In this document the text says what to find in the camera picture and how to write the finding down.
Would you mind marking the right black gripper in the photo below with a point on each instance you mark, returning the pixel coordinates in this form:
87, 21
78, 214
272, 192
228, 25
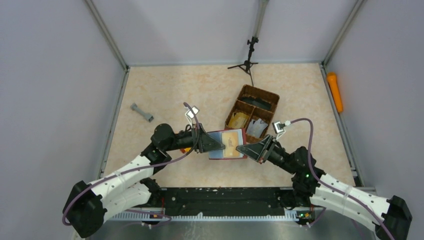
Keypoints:
259, 151

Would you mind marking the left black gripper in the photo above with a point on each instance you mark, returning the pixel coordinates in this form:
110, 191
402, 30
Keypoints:
207, 143

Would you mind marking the gold credit card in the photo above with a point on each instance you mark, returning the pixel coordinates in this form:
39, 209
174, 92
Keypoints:
232, 139

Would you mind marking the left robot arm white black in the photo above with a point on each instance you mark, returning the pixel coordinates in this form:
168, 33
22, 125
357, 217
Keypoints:
89, 205

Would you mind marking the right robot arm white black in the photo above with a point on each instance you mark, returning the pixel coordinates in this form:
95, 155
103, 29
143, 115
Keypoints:
388, 218

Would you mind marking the silver cards in basket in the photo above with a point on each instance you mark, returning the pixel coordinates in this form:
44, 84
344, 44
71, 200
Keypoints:
256, 127

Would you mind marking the light blue card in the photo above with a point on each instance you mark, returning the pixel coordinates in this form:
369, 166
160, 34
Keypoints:
218, 154

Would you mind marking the gold card in basket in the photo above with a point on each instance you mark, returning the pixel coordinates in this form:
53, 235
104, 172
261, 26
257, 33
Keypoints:
238, 120

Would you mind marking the yellow toy block car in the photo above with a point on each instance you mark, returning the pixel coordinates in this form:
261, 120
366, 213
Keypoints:
185, 151

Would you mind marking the brown wicker divided basket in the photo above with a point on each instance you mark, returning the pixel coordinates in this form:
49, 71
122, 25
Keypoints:
253, 111

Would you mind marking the black item in basket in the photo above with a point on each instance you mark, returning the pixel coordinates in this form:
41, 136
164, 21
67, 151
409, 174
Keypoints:
257, 102

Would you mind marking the grey plastic connector piece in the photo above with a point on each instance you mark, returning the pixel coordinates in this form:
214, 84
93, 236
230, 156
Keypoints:
147, 116

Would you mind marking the black mini tripod stand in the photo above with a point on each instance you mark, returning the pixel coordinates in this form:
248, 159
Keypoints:
247, 64

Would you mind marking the orange flashlight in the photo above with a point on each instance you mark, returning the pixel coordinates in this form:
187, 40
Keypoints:
333, 85

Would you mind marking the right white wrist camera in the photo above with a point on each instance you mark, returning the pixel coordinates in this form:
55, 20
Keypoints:
280, 128

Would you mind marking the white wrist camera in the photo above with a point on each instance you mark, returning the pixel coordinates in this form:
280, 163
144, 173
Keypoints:
191, 115
280, 128

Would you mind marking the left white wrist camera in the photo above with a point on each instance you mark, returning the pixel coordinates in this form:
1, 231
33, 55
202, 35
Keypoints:
191, 115

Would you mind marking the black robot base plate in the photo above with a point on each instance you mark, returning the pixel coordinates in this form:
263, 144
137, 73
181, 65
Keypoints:
226, 201

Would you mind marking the white perforated cable duct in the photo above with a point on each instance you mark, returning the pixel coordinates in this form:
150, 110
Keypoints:
289, 216

